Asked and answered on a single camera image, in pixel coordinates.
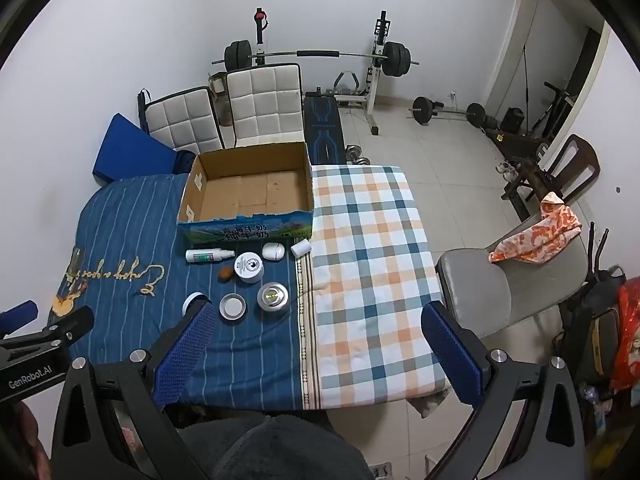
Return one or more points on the red plastic bag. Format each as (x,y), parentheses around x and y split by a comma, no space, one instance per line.
(627,330)

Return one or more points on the white oval container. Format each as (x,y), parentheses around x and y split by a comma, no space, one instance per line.
(273,252)

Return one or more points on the white round labelled jar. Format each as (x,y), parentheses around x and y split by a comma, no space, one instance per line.
(249,266)

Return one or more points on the person's dark clothing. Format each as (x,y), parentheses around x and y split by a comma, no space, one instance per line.
(275,450)

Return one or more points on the white door frame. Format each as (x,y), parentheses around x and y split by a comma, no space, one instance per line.
(517,25)

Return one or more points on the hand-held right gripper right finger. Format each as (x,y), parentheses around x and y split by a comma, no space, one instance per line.
(450,355)

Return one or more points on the small white bottle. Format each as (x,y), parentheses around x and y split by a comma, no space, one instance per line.
(301,248)

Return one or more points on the brown walnut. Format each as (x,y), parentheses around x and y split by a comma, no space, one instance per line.
(226,273)

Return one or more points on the white barbell rack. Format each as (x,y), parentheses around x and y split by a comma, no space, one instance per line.
(376,90)

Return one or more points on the blue striped blanket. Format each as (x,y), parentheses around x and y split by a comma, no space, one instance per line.
(125,230)

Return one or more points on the grey folding chair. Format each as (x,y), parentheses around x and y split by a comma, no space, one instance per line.
(480,280)

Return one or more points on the orange patterned cloth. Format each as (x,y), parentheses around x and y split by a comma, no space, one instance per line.
(540,235)

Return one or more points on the white tape roll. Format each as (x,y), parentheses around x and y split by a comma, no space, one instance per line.
(190,301)

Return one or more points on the barbell with black plates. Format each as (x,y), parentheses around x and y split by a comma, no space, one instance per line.
(320,53)

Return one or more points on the black speaker box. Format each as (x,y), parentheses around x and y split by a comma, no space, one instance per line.
(512,121)

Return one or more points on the black backpack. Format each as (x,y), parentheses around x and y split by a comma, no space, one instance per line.
(595,320)

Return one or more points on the silver round tin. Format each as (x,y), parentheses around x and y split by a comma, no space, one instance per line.
(272,297)

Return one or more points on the metal dumbbell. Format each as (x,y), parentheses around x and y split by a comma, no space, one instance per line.
(356,155)

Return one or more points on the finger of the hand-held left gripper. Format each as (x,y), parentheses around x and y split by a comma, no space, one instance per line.
(70,325)
(17,314)

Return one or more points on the cardboard box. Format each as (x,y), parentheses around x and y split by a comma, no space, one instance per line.
(240,195)

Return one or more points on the black weight bench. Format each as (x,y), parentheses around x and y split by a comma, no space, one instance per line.
(322,127)

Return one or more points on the gold tin can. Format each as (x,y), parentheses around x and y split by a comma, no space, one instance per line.
(233,306)

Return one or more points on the dark wooden chair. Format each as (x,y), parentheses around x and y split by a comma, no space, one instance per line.
(575,160)

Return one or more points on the plaid blanket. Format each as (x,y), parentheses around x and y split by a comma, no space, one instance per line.
(365,260)

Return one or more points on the white shoes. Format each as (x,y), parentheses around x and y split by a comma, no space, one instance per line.
(506,170)

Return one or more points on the small floor barbell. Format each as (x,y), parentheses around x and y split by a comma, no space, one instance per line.
(425,109)

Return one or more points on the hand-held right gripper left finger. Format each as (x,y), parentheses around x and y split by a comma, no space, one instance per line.
(186,350)

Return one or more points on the black scooter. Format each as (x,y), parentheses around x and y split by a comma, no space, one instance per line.
(550,110)

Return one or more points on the blue foam mat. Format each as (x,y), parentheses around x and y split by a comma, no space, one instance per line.
(125,147)

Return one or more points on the white spray bottle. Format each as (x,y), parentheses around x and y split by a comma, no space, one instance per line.
(205,256)

